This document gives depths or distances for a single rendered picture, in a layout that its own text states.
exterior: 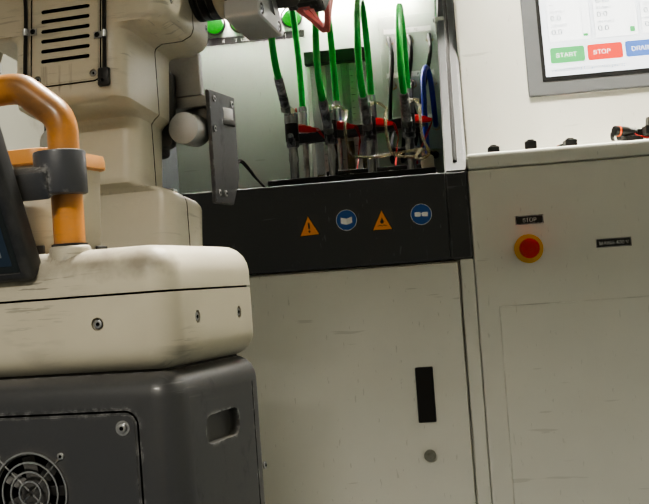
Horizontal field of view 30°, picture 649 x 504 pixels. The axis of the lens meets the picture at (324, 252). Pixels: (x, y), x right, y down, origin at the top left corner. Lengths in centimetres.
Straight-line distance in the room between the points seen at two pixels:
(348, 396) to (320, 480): 16
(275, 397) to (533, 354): 48
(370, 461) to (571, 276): 49
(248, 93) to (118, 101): 126
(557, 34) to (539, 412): 79
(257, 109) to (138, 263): 166
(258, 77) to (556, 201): 90
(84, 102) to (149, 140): 11
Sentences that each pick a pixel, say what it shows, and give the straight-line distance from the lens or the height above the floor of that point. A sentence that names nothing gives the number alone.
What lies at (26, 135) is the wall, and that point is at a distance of 490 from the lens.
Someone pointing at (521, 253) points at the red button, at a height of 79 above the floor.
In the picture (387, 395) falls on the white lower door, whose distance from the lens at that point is 226.
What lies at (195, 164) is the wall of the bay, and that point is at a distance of 287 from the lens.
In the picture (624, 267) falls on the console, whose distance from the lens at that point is 226.
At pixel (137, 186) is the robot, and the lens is 165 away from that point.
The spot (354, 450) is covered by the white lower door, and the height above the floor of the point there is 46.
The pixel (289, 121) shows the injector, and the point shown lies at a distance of 254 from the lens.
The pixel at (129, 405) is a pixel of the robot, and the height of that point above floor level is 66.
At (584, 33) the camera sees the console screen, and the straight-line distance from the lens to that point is 258.
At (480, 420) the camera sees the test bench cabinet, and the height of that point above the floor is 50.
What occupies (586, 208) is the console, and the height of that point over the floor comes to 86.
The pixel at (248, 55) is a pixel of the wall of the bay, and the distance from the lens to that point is 288.
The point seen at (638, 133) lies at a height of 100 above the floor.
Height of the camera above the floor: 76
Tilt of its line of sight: 2 degrees up
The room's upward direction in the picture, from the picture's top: 4 degrees counter-clockwise
